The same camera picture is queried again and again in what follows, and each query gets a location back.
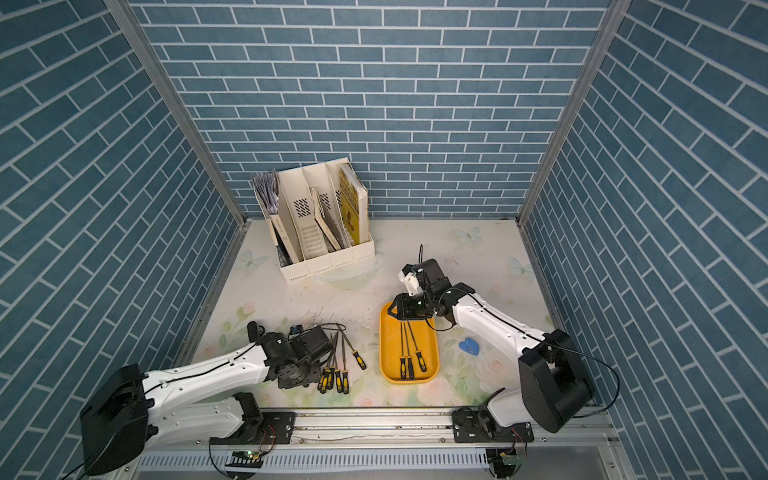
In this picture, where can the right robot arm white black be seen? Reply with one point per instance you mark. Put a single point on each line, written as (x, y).
(554, 382)

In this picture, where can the purple patterned booklet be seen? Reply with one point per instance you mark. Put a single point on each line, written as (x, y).
(266, 189)

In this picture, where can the white cable duct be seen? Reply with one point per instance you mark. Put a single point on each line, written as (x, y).
(310, 460)

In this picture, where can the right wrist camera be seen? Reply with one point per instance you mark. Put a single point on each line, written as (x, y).
(409, 278)

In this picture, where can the file tool yellow black handle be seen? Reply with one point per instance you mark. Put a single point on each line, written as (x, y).
(403, 362)

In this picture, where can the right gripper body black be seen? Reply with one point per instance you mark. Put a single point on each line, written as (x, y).
(417, 307)

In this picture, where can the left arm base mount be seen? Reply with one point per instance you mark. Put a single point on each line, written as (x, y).
(270, 428)

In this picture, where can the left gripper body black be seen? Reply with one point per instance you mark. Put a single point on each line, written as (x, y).
(308, 373)

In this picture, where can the yellow plastic tray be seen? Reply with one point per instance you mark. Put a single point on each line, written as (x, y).
(389, 349)

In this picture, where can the white file organizer rack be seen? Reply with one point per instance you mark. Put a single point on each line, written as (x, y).
(308, 233)

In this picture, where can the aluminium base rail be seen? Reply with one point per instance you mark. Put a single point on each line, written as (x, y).
(345, 428)

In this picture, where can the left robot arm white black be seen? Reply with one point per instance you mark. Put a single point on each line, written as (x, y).
(209, 401)

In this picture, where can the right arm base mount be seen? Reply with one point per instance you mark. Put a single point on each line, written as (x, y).
(472, 425)

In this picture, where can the yellow book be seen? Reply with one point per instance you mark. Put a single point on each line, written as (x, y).
(353, 205)

